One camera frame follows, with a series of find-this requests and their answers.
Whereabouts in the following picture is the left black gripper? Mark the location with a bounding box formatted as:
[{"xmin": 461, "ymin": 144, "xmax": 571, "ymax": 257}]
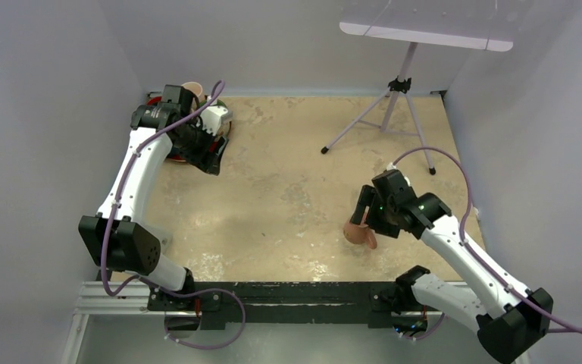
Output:
[{"xmin": 174, "ymin": 118, "xmax": 228, "ymax": 174}]

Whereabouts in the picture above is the pink salmon mug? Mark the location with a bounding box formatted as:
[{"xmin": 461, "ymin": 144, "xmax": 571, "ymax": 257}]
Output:
[{"xmin": 343, "ymin": 212, "xmax": 378, "ymax": 249}]

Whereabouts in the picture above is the white pinkish mug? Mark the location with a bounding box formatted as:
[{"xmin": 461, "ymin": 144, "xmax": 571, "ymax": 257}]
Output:
[{"xmin": 181, "ymin": 81, "xmax": 206, "ymax": 102}]

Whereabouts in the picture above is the cream mug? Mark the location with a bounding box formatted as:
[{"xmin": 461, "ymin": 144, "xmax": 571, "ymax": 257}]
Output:
[{"xmin": 213, "ymin": 99, "xmax": 233, "ymax": 137}]

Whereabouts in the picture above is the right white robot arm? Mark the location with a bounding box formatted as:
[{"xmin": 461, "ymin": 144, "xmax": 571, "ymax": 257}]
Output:
[{"xmin": 350, "ymin": 169, "xmax": 554, "ymax": 363}]

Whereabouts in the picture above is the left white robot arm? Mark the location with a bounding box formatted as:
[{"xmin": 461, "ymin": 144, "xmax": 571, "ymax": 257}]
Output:
[{"xmin": 78, "ymin": 80, "xmax": 233, "ymax": 310}]

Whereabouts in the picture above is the round red lacquer tray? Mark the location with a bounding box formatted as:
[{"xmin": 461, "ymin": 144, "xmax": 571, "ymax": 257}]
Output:
[{"xmin": 167, "ymin": 95, "xmax": 220, "ymax": 163}]

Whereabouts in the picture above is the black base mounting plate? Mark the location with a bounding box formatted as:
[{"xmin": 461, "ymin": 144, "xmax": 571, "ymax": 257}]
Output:
[{"xmin": 147, "ymin": 281, "xmax": 439, "ymax": 335}]

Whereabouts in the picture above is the white tripod stand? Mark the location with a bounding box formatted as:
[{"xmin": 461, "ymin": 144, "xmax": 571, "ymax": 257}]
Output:
[{"xmin": 320, "ymin": 42, "xmax": 437, "ymax": 176}]

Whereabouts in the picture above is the white overhead light panel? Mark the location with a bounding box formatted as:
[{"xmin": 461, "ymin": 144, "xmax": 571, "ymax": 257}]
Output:
[{"xmin": 339, "ymin": 0, "xmax": 527, "ymax": 52}]

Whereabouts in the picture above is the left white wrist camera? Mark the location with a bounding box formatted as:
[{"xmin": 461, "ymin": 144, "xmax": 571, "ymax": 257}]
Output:
[{"xmin": 200, "ymin": 105, "xmax": 221, "ymax": 137}]

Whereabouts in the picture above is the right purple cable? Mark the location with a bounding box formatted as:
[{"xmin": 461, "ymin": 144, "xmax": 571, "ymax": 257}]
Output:
[{"xmin": 386, "ymin": 146, "xmax": 582, "ymax": 343}]

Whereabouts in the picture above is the aluminium frame rail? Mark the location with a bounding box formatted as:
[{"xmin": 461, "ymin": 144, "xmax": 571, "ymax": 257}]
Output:
[{"xmin": 60, "ymin": 280, "xmax": 532, "ymax": 364}]

